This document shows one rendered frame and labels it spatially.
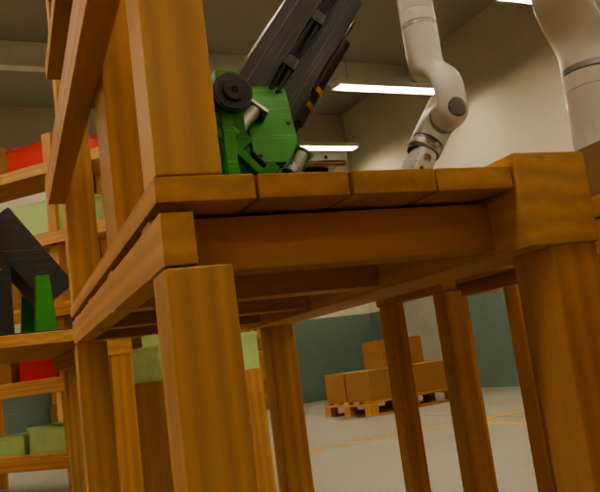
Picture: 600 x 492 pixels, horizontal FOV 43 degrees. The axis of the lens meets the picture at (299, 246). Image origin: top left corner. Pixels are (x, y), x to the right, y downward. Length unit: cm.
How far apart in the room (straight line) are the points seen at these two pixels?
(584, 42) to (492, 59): 813
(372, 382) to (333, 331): 426
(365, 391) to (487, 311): 267
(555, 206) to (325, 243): 37
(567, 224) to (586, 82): 47
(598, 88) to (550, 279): 54
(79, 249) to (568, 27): 150
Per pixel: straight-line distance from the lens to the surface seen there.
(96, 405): 234
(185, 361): 95
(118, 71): 145
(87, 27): 129
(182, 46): 106
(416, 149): 185
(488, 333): 990
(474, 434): 178
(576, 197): 127
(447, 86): 184
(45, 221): 517
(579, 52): 168
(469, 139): 1003
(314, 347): 1174
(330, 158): 192
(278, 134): 175
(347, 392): 798
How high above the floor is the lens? 62
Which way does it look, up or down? 9 degrees up
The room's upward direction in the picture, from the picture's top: 7 degrees counter-clockwise
